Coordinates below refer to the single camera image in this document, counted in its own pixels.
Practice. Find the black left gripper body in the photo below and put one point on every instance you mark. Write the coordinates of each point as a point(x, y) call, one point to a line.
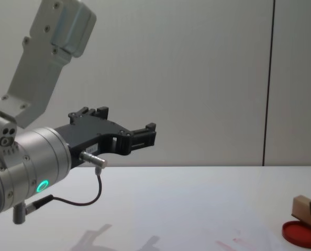
point(87, 136)

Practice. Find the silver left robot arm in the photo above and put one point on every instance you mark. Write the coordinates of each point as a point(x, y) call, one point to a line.
point(40, 154)

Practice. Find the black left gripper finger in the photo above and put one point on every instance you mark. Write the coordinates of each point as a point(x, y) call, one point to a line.
point(90, 113)
point(143, 136)

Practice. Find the wooden stamp block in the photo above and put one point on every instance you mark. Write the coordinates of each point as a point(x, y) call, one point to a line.
point(302, 209)

